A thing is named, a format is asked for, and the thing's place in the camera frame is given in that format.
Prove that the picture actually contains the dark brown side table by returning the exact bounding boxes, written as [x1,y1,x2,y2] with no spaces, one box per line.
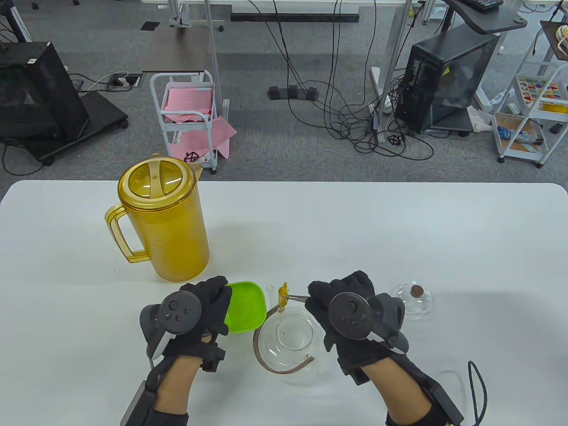
[142,27,210,74]

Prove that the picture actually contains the grey metal pole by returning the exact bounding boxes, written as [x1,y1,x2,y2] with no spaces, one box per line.
[202,0,228,119]

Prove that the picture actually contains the black left forearm strap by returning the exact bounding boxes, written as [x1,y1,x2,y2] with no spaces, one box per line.
[133,407,189,426]

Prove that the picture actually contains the yellow plastic pitcher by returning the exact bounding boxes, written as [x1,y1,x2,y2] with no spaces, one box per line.
[105,154,210,282]

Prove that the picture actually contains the loose pink sheet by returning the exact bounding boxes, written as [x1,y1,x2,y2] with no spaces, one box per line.
[171,116,238,161]

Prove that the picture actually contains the green plastic bowl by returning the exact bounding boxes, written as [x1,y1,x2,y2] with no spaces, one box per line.
[224,281,268,333]

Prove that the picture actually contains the glass teapot with brown handle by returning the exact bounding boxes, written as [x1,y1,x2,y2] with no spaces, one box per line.
[253,285,329,384]

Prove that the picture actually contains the black forearm strap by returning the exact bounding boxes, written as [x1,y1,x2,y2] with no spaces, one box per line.
[384,405,438,426]
[133,407,189,426]

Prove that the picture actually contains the grey desk leg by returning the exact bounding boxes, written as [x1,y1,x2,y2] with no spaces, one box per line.
[372,0,418,143]

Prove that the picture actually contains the cardboard tray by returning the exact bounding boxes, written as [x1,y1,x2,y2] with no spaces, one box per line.
[495,113,549,154]

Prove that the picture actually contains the stack of pink sheets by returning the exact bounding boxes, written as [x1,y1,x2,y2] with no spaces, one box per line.
[161,86,213,125]

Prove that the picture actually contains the left forearm sensor box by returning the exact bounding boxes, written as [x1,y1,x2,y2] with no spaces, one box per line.
[120,379,157,426]

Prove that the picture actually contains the black mesh computer case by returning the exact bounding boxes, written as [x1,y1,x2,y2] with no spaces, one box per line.
[0,42,90,142]

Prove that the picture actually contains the black glass-sided computer tower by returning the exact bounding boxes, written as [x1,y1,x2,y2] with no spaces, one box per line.
[394,31,501,135]

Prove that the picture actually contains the person's left hand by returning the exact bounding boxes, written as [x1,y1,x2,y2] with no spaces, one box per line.
[162,276,233,360]

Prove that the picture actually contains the black foot base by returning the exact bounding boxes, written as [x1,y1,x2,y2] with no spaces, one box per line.
[267,85,320,101]

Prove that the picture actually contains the person's right hand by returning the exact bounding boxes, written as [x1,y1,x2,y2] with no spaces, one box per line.
[305,271,402,384]

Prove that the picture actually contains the black keyboard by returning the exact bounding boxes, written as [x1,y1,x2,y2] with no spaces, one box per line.
[464,0,505,12]

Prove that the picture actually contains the dark grey left hand controller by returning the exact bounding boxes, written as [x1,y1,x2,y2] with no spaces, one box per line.
[140,292,202,358]

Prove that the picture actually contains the glass lid with cork knob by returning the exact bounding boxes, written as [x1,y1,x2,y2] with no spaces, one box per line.
[390,280,434,316]

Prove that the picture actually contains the white rolling cart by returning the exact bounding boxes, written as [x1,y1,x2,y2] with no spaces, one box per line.
[150,70,219,174]

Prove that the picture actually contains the black rolling platform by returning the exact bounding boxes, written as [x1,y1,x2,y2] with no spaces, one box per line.
[0,91,129,166]

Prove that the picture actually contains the bundle of black cables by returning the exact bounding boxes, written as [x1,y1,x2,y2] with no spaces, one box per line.
[246,0,435,161]

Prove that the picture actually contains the black floor beam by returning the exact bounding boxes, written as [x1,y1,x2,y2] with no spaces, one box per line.
[230,12,359,23]

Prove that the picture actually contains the person's left forearm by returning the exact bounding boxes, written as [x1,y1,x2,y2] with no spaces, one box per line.
[149,355,204,415]

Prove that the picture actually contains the white shelf cart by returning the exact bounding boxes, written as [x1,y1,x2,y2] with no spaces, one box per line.
[492,42,568,168]

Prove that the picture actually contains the glass infuser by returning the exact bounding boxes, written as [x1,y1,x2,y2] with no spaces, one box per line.
[275,313,316,351]

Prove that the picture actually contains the black desk top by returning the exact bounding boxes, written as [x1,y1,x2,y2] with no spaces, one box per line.
[444,0,529,35]

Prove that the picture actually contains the colourful puzzle board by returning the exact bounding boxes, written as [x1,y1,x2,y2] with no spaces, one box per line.
[516,77,568,106]

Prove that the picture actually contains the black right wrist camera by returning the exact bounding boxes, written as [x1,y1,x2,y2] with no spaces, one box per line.
[339,359,371,386]

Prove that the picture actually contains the right forearm sensor box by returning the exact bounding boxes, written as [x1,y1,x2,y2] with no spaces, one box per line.
[422,376,465,426]

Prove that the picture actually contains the person's right forearm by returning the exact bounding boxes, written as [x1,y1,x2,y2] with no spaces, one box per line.
[362,357,433,418]

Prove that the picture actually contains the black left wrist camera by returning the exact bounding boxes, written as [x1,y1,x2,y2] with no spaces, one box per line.
[201,346,227,372]

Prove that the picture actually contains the dark grey right hand controller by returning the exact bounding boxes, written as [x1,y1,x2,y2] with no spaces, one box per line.
[327,292,411,354]

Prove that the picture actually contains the dark grey hand controller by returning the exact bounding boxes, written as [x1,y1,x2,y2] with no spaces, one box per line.
[140,292,202,358]
[327,292,411,354]

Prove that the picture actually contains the black right forearm strap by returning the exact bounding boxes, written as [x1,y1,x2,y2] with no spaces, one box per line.
[384,405,438,426]

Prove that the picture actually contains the black glove cable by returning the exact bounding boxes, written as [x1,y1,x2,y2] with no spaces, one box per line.
[461,360,489,426]

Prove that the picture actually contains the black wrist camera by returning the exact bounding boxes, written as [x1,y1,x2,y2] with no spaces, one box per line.
[339,359,371,386]
[201,346,227,372]

